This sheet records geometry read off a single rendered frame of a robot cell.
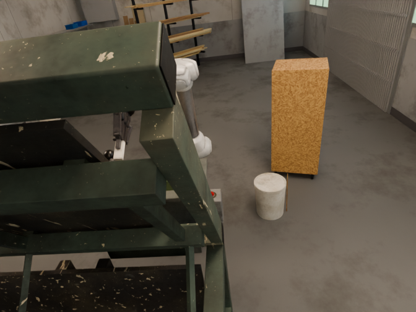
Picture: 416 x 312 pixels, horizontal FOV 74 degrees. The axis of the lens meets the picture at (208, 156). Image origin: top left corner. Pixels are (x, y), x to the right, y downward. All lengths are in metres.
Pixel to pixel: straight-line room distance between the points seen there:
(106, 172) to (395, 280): 2.33
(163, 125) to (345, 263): 2.27
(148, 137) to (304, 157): 2.76
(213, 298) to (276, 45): 7.75
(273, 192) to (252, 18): 6.61
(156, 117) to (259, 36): 8.09
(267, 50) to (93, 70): 8.15
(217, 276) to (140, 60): 1.19
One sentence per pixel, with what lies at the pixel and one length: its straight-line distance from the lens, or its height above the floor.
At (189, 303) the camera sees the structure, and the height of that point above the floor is 0.93.
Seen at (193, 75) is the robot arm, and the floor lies 1.56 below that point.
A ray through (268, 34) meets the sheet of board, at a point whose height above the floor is 0.67.
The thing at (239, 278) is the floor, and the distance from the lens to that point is 2.39.
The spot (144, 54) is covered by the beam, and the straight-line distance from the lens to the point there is 0.44.
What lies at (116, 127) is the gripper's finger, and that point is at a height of 1.62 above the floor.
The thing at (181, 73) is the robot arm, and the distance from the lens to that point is 1.09.
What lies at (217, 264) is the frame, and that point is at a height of 0.79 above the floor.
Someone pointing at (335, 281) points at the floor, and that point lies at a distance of 2.46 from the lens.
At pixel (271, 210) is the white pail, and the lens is 2.70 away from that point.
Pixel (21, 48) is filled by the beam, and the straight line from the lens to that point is 0.56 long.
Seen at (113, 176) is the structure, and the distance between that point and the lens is 0.59.
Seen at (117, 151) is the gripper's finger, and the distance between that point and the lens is 0.98.
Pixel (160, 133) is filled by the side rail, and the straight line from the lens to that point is 0.46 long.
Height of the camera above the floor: 1.98
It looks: 31 degrees down
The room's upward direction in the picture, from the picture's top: 8 degrees counter-clockwise
